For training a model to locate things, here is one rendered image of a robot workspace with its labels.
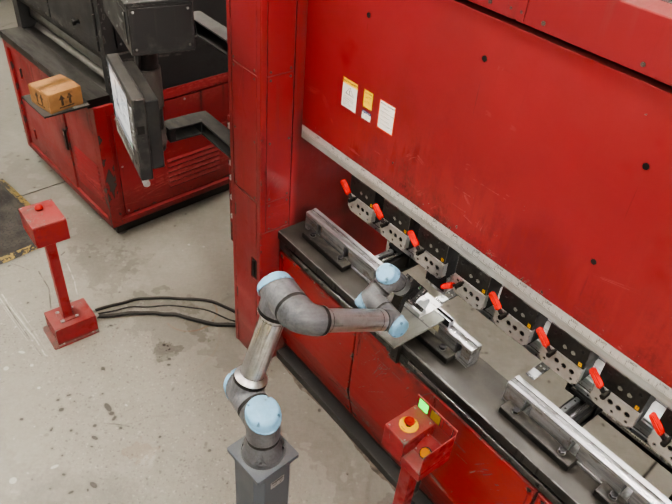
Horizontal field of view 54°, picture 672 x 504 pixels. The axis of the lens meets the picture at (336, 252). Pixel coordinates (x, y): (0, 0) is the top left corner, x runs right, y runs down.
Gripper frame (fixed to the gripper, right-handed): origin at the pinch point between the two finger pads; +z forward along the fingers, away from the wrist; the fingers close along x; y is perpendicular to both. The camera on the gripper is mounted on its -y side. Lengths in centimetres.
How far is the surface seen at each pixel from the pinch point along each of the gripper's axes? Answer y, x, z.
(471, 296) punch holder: 15.1, -20.8, -14.2
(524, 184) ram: 48, -28, -52
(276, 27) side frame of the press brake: 46, 84, -71
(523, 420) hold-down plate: -6, -56, 8
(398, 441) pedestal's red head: -41, -30, -3
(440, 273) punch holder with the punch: 14.9, -5.5, -13.8
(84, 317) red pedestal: -121, 157, 13
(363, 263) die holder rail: -0.5, 37.0, 7.2
